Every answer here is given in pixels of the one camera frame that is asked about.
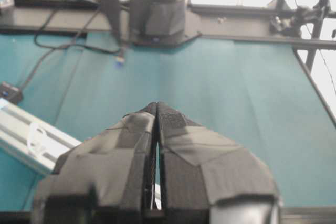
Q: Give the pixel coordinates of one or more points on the black metal frame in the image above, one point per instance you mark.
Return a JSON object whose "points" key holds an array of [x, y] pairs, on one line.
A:
{"points": [[276, 23]]}

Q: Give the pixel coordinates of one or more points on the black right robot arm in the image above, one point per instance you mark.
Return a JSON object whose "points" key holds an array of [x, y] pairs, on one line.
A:
{"points": [[156, 23]]}

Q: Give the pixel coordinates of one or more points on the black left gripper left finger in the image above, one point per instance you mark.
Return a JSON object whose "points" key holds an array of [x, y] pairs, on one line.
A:
{"points": [[107, 179]]}

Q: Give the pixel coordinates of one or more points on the aluminium extrusion rail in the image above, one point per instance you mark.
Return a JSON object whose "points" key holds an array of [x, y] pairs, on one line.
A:
{"points": [[31, 140]]}

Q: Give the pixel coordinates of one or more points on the black USB hub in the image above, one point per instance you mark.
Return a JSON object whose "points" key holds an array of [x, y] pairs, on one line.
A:
{"points": [[11, 93]]}

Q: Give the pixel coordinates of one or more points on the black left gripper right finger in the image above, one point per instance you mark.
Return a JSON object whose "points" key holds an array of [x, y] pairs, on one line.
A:
{"points": [[209, 178]]}

